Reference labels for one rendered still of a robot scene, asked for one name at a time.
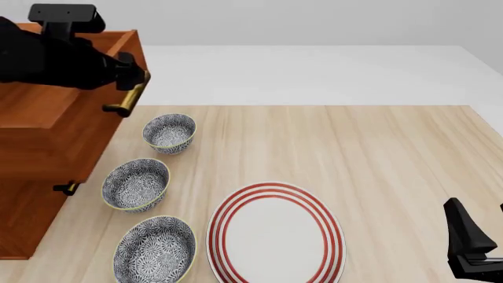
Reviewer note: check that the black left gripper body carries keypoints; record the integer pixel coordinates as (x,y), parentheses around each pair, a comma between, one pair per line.
(100,72)

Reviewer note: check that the large patterned bowl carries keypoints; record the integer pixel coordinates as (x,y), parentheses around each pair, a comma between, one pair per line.
(155,253)

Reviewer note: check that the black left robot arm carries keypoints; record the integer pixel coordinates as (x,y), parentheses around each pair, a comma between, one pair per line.
(27,56)

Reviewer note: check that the wooden cabinet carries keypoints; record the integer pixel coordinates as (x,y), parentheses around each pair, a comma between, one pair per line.
(23,221)

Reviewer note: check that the black plate on short stalk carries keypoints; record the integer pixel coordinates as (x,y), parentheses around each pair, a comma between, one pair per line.
(64,14)

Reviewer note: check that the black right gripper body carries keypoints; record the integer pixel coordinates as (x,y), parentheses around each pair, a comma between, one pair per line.
(477,266)

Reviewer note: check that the white plate with red rings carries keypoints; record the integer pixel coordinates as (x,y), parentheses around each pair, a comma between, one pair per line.
(275,238)

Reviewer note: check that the small patterned bowl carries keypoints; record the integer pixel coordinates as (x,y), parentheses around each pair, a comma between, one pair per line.
(169,135)

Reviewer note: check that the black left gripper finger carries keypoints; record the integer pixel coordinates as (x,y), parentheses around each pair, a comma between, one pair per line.
(126,57)
(129,77)

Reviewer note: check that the wooden drawer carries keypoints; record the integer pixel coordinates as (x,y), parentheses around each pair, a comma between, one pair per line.
(51,147)

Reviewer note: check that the medium patterned bowl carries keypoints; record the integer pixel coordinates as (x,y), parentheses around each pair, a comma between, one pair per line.
(133,185)

